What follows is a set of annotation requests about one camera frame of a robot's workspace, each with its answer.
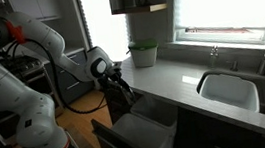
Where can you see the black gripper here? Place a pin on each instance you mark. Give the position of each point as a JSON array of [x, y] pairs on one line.
[[113, 76]]

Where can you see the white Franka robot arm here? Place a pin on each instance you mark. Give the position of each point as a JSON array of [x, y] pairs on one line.
[[24, 96]]

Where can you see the large white rubbish bin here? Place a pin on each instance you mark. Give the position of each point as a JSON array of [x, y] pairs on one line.
[[139, 133]]

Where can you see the white container with green lid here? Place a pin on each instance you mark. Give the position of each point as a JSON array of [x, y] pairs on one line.
[[143, 53]]

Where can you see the small chrome tap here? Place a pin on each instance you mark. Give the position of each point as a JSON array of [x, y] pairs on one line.
[[214, 56]]

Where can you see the white plastic wash tub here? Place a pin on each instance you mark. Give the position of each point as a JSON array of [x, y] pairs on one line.
[[228, 91]]

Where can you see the wooden wall shelf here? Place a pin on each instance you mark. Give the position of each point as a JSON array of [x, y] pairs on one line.
[[142, 9]]

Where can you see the white window frame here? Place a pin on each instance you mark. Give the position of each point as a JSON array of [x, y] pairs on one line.
[[218, 35]]

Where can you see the white wall cabinet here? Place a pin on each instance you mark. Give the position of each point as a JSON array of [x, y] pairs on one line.
[[34, 6]]

